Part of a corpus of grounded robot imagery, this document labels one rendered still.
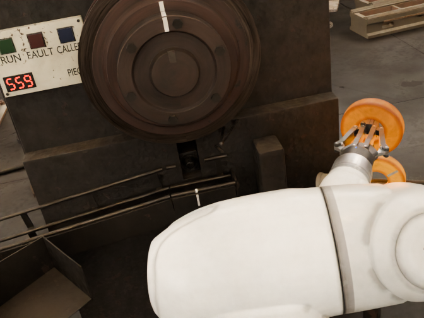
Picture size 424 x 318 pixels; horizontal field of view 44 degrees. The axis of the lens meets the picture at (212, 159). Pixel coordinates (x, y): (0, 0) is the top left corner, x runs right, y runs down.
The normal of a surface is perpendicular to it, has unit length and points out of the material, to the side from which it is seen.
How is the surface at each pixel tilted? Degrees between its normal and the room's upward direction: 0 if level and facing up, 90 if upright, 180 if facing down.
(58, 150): 0
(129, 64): 90
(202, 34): 90
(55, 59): 90
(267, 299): 77
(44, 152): 0
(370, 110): 93
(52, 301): 5
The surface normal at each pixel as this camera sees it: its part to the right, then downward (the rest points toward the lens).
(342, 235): -0.22, -0.33
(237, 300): -0.09, 0.31
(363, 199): -0.28, -0.76
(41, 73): 0.16, 0.48
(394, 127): -0.43, 0.55
